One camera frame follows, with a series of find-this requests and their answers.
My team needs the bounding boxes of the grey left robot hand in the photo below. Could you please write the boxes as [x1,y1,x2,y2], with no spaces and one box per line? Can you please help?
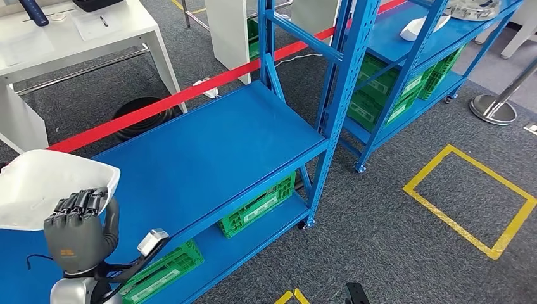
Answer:
[43,187,120,276]

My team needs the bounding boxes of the white plastic shell part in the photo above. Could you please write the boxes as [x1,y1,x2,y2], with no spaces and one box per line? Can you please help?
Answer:
[398,15,452,43]
[0,149,121,232]

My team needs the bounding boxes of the wide blue metal shelf rack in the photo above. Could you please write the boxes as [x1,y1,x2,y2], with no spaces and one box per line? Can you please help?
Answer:
[0,0,382,304]

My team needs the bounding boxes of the blue shelf rack with crates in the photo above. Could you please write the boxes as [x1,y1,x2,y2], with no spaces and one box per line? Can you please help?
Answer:
[338,0,524,174]

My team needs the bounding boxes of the silver metal part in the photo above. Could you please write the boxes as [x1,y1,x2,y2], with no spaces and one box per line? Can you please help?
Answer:
[443,0,502,23]

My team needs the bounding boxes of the black round ribbed seat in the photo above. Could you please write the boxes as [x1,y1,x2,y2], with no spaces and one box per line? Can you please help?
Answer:
[113,96,186,141]

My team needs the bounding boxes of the red barrier belt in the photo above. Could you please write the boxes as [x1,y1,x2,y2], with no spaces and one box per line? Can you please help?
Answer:
[47,0,407,154]

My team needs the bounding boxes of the white power strip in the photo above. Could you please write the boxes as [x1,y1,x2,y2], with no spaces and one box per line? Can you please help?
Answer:
[192,77,221,100]

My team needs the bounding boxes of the white paper sheet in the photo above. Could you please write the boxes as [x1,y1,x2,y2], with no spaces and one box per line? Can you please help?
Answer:
[0,28,56,66]
[73,11,126,41]

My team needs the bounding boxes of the white desk with papers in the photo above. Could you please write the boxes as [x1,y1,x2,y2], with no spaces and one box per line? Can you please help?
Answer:
[0,0,188,155]

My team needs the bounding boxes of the black desktop device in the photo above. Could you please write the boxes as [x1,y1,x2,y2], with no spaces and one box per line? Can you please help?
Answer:
[72,0,125,13]

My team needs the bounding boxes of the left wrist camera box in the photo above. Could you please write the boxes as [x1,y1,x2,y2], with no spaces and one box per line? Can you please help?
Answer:
[94,228,171,295]

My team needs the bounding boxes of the dark blue handle tool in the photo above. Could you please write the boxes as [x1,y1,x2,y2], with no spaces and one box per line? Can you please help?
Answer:
[18,0,50,27]

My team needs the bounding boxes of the dark right wrist camera bracket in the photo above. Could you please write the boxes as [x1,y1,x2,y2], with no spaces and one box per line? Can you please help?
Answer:
[345,282,371,304]

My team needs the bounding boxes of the white floor cable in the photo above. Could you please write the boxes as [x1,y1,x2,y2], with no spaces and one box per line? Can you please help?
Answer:
[274,53,325,68]

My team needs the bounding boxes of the chrome stanchion post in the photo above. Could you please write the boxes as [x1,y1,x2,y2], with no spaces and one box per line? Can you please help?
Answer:
[469,55,537,127]

